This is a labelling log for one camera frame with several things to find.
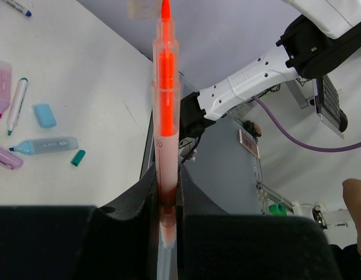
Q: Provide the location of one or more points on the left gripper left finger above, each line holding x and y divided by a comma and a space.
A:
116, 241

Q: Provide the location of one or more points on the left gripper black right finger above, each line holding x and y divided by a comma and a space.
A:
213, 244

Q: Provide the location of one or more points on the light blue highlighter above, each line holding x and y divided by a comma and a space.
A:
46, 145

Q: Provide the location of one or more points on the light blue cap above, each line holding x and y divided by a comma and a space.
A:
45, 116

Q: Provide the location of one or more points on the orange pen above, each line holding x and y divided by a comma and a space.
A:
166, 89

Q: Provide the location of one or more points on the grey blue-tip pen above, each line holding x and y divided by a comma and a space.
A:
18, 7

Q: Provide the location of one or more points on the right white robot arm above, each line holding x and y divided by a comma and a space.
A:
325, 35

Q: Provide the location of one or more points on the teal thin pen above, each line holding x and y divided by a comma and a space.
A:
16, 105

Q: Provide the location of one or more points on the green plastic object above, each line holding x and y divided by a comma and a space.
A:
277, 209

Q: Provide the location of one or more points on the teal small cap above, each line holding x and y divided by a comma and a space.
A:
76, 160

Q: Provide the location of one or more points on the purple marker cap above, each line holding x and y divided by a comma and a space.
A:
9, 160

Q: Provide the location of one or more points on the person hand skin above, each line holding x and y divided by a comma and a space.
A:
352, 199

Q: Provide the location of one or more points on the background keyboard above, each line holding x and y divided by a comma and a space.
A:
327, 107

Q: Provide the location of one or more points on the pink highlighter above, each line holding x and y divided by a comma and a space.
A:
5, 86

